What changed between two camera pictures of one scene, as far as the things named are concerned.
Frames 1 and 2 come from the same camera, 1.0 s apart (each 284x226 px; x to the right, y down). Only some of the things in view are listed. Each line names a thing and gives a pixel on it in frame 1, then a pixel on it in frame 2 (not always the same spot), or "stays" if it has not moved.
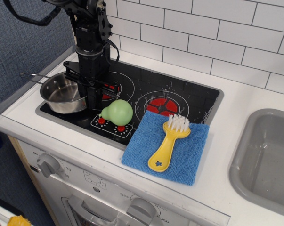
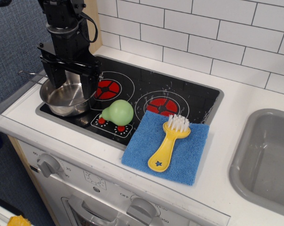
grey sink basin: x=261 y=163 stays
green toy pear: x=119 y=112 stays
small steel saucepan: x=60 y=92 stays
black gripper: x=93 y=68 to x=70 y=51
